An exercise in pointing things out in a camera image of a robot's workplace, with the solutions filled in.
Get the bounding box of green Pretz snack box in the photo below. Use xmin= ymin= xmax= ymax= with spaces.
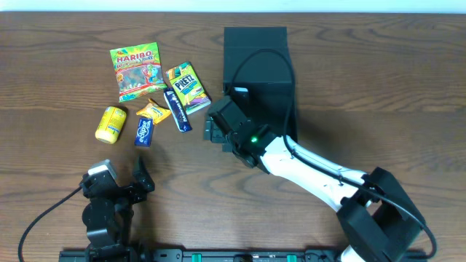
xmin=165 ymin=61 xmax=211 ymax=115

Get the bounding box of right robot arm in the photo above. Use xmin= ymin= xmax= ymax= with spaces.
xmin=208 ymin=96 xmax=437 ymax=261

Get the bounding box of yellow Mentos gum bottle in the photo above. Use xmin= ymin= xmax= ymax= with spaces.
xmin=95 ymin=106 xmax=127 ymax=144

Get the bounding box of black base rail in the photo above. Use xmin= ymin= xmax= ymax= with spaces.
xmin=58 ymin=249 xmax=341 ymax=262

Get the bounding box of dark blue chocolate bar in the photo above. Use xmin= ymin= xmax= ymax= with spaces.
xmin=164 ymin=88 xmax=192 ymax=132

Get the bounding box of black gift box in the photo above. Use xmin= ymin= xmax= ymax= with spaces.
xmin=223 ymin=27 xmax=296 ymax=135

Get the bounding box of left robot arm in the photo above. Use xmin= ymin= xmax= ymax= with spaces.
xmin=79 ymin=157 xmax=155 ymax=262

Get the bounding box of blue Eclipse gum pack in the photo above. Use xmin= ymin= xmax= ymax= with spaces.
xmin=135 ymin=117 xmax=154 ymax=147

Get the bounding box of Haribo gummy candy bag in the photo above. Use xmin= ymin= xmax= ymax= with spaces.
xmin=109 ymin=42 xmax=167 ymax=103

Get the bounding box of small orange snack packet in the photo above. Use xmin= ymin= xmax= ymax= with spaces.
xmin=136 ymin=98 xmax=171 ymax=125

